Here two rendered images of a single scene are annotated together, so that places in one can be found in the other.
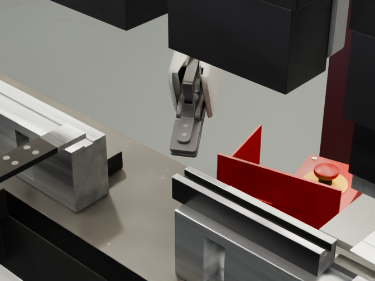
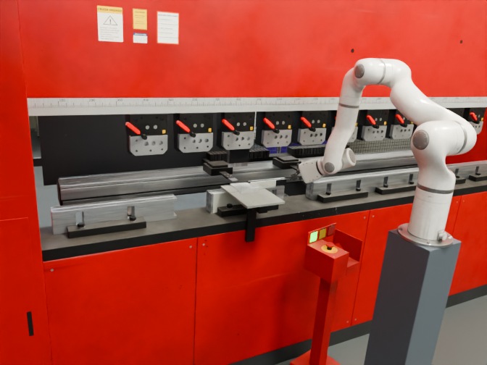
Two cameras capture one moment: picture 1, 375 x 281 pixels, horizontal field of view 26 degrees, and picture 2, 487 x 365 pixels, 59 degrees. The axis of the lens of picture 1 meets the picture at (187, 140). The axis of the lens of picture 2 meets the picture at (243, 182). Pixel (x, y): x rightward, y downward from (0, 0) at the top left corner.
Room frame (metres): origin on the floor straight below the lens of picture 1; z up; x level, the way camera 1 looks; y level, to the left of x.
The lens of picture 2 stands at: (1.25, -1.98, 1.64)
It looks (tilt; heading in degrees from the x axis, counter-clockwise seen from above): 18 degrees down; 110
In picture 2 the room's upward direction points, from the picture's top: 4 degrees clockwise
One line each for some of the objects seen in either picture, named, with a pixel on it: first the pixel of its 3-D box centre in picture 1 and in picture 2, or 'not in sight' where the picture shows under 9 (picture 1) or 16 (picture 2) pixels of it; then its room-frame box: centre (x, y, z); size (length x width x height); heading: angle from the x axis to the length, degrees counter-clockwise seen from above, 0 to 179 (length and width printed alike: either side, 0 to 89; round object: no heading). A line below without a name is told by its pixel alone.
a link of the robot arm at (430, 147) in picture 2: not in sight; (435, 156); (1.38, -0.42, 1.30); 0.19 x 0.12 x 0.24; 48
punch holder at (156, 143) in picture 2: not in sight; (146, 132); (0.30, -0.51, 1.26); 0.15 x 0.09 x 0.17; 48
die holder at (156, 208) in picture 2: not in sight; (117, 212); (0.22, -0.60, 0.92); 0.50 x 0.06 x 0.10; 48
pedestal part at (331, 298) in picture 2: not in sight; (323, 319); (1.07, -0.17, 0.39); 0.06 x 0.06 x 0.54; 61
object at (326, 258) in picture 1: (249, 217); (267, 182); (0.70, -0.07, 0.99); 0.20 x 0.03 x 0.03; 48
